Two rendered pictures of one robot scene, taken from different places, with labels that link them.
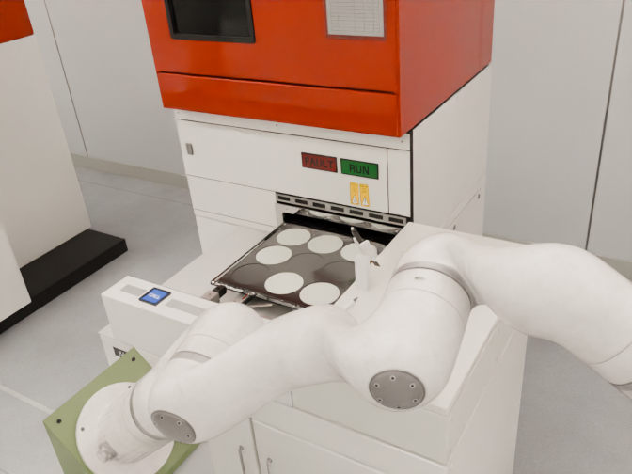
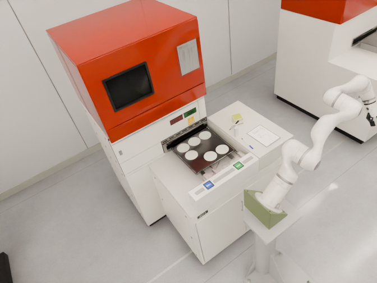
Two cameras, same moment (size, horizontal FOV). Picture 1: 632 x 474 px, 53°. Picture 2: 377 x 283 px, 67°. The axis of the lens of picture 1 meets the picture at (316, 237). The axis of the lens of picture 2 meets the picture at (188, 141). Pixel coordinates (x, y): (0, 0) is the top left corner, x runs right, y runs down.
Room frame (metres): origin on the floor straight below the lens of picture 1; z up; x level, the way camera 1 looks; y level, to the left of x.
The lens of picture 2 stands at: (0.75, 1.46, 2.48)
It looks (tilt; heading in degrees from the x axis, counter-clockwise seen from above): 43 degrees down; 300
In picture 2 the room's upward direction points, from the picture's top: 11 degrees counter-clockwise
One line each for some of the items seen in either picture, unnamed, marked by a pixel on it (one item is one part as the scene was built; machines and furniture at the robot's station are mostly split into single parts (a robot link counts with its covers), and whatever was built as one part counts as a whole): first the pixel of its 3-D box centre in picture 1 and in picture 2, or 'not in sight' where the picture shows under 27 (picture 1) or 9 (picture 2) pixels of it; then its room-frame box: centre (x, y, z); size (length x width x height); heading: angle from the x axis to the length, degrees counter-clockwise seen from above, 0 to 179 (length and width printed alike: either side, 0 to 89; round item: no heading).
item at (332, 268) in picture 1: (306, 263); (202, 148); (1.47, 0.03, 0.90); 0.34 x 0.34 x 0.01; 57
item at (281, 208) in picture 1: (338, 229); (185, 136); (1.65, -0.07, 0.89); 0.44 x 0.02 x 0.10; 57
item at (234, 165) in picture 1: (287, 179); (164, 134); (1.76, 0.07, 1.02); 0.82 x 0.03 x 0.40; 57
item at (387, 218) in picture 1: (338, 208); (184, 130); (1.65, -0.07, 0.96); 0.44 x 0.01 x 0.02; 57
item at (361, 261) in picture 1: (365, 260); (234, 128); (1.24, -0.11, 1.03); 0.06 x 0.04 x 0.13; 147
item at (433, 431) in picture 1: (424, 320); (247, 132); (1.17, -0.23, 0.89); 0.62 x 0.35 x 0.14; 147
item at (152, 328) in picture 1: (202, 335); (225, 181); (1.20, 0.29, 0.89); 0.55 x 0.09 x 0.14; 57
